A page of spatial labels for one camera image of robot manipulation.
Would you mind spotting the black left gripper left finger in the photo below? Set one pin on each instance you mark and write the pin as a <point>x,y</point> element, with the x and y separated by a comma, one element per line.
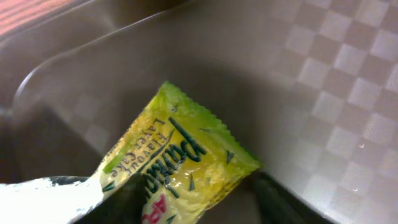
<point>123,206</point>

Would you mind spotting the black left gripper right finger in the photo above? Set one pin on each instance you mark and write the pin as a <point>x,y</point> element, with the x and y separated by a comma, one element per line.
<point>277,205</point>

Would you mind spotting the foil wrapper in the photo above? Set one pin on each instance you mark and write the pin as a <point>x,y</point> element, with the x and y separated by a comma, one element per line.
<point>188,156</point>

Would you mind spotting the brown plastic tray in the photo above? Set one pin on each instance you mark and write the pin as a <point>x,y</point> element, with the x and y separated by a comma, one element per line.
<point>309,87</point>

